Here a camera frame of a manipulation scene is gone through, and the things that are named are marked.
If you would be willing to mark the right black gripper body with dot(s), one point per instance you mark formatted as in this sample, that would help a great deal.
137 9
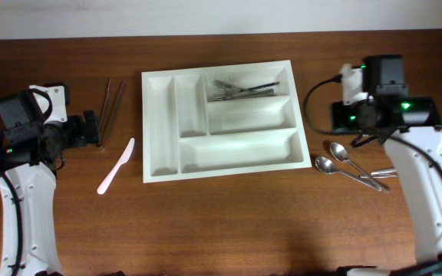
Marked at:
350 118

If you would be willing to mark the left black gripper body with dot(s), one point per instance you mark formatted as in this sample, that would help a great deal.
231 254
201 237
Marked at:
76 133

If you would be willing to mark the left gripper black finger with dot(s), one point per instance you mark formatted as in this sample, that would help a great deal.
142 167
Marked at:
94 137
90 119

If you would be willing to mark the large silver spoon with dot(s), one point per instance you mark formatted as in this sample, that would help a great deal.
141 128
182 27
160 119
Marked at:
341 154
326 166

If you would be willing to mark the small silver teaspoon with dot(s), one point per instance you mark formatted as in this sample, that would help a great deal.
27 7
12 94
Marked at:
384 171
378 176

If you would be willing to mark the silver fork dark handle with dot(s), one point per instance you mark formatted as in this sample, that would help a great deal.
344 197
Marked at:
231 89

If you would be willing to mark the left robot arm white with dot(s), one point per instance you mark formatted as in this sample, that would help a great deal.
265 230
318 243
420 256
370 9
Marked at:
37 132

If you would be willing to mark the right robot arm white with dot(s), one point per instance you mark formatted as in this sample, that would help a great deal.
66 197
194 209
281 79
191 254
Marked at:
376 103

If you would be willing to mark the metal kitchen tongs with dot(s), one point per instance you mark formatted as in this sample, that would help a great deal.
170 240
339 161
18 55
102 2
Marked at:
109 111

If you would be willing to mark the white plastic knife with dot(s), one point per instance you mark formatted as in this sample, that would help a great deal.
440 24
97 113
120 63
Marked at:
125 156

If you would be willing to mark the white cutlery tray organizer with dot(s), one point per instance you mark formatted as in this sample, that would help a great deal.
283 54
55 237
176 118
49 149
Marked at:
187 137

